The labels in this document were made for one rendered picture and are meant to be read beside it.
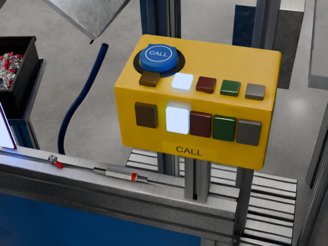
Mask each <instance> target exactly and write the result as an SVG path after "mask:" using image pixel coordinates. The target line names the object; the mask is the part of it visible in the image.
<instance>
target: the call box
mask: <svg viewBox="0 0 328 246"><path fill-rule="evenodd" d="M149 44H166V45H169V46H172V47H176V49H175V50H176V51H177V53H178V64H177V65H176V67H175V68H173V69H171V70H169V71H166V72H159V73H160V79H159V81H158V83H157V85H156V87H151V86H144V85H139V79H140V77H141V75H142V73H143V72H144V71H147V70H145V69H143V68H142V66H141V63H140V53H141V52H142V51H143V50H144V49H145V48H146V47H148V45H149ZM281 62H282V53H281V52H279V51H274V50H266V49H259V48H251V47H243V46H235V45H227V44H220V43H212V42H204V41H193V40H185V39H178V38H170V37H162V36H154V35H147V34H145V35H142V36H141V38H140V40H139V42H138V44H137V45H136V47H135V49H134V51H133V53H132V54H131V56H130V58H129V60H128V62H127V64H126V65H125V67H124V69H123V71H122V73H121V74H120V76H119V78H118V80H117V82H116V83H115V86H114V91H115V97H116V104H117V111H118V118H119V124H120V131H121V138H122V144H123V145H125V146H129V147H134V148H139V149H145V150H150V151H156V152H161V153H166V154H171V155H177V156H182V157H188V158H193V159H198V160H203V161H209V162H214V163H220V164H226V165H232V166H237V167H243V168H248V169H254V170H262V168H263V167H264V163H265V157H266V152H267V144H268V139H269V134H270V128H271V122H272V117H273V111H274V105H275V99H276V93H277V86H278V80H279V74H280V68H281ZM176 73H182V74H189V75H193V80H192V83H191V86H190V88H189V89H181V88H175V87H172V82H173V79H174V77H175V74H176ZM200 76H202V77H209V78H216V80H217V82H216V86H215V89H214V92H213V93H207V92H201V91H196V84H197V81H198V78H199V77H200ZM223 80H230V81H237V82H241V87H240V91H239V95H238V96H237V97H233V96H227V95H221V94H220V89H221V85H222V82H223ZM248 83H253V84H259V85H265V86H266V89H265V95H264V99H263V100H262V101H259V100H253V99H246V98H245V92H246V86H247V84H248ZM135 102H141V103H149V104H155V105H156V111H157V128H155V129H154V128H149V127H143V126H138V125H137V123H136V114H135ZM167 107H174V108H179V109H186V110H188V133H187V134H183V133H178V132H172V131H167V127H166V108H167ZM190 111H198V112H204V113H210V114H212V125H211V136H210V138H206V137H200V136H194V135H190V134H189V113H190ZM214 115H222V116H229V117H235V118H236V119H237V121H236V130H235V139H234V142H229V141H223V140H218V139H213V138H212V135H213V118H214ZM239 119H247V120H253V121H259V122H261V123H262V125H261V131H260V137H259V143H258V146H253V145H248V144H242V143H237V142H236V137H237V128H238V120H239Z"/></svg>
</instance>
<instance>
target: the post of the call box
mask: <svg viewBox="0 0 328 246"><path fill-rule="evenodd" d="M210 179H211V162H209V161H203V160H198V159H193V158H188V157H185V158H184V198H185V199H189V200H196V201H199V202H204V203H205V202H206V201H207V197H208V192H209V189H210Z"/></svg>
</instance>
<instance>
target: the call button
mask: <svg viewBox="0 0 328 246"><path fill-rule="evenodd" d="M175 49H176V47H172V46H169V45H166V44H149V45H148V47H146V48H145V49H144V50H143V51H142V52H141V53H140V63H141V66H142V68H143V69H145V70H147V71H150V72H166V71H169V70H171V69H173V68H175V67H176V65H177V64H178V53H177V51H176V50H175Z"/></svg>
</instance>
